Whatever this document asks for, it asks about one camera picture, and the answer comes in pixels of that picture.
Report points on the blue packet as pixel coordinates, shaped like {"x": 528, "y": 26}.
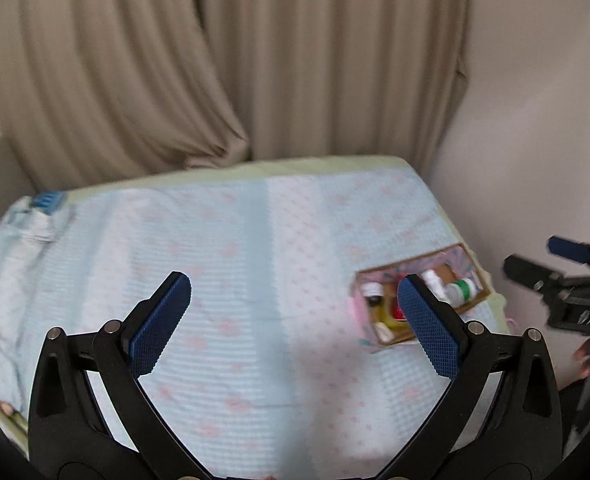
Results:
{"x": 47, "y": 202}

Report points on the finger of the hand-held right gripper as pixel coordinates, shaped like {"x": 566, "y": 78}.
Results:
{"x": 567, "y": 248}
{"x": 532, "y": 272}

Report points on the person's right hand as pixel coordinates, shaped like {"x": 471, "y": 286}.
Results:
{"x": 584, "y": 360}

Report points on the beige curtain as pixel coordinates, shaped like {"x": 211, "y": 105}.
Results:
{"x": 100, "y": 70}
{"x": 335, "y": 60}

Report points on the white bottle with green label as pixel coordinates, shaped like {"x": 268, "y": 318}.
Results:
{"x": 433, "y": 281}

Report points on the pink patterned cardboard box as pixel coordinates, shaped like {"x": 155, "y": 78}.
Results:
{"x": 415, "y": 262}

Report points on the red cardboard box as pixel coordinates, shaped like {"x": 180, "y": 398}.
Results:
{"x": 400, "y": 313}

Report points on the pale green mattress cover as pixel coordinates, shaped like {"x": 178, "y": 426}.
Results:
{"x": 325, "y": 162}

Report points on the blue checkered bed sheet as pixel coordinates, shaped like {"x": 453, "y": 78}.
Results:
{"x": 255, "y": 240}

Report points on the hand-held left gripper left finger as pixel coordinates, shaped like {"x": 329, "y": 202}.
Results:
{"x": 160, "y": 325}

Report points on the yellowish clear tape roll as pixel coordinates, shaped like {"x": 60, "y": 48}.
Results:
{"x": 391, "y": 319}

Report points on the colourful printed cloth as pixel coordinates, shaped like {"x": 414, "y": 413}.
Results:
{"x": 2, "y": 412}

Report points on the white jar with green label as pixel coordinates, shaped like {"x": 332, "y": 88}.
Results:
{"x": 462, "y": 291}

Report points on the crumpled light blue quilt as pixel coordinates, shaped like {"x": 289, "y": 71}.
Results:
{"x": 10, "y": 270}

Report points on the small white round jar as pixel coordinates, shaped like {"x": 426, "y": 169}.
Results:
{"x": 373, "y": 290}

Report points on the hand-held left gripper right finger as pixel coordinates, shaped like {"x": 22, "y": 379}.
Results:
{"x": 427, "y": 330}

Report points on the white earbuds case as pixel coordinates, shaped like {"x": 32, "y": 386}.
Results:
{"x": 382, "y": 330}

